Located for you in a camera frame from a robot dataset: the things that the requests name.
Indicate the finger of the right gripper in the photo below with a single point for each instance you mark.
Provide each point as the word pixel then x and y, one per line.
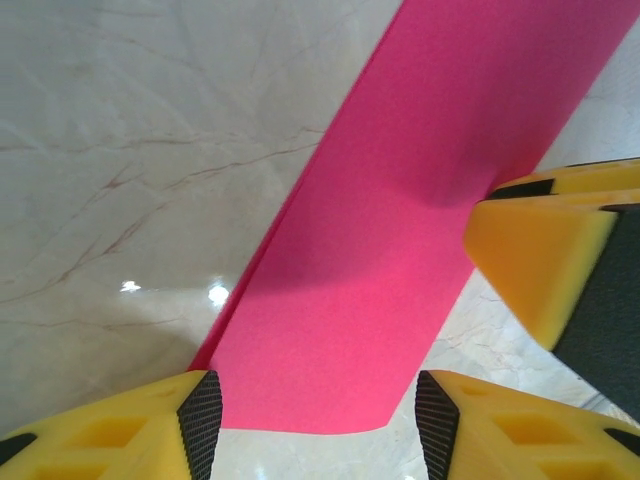
pixel 540 260
pixel 590 177

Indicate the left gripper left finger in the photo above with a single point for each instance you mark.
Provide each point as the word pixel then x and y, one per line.
pixel 100 440

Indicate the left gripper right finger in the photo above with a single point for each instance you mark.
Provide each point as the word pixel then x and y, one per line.
pixel 525 440

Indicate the pink paper sheet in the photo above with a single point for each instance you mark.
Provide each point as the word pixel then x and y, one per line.
pixel 375 225

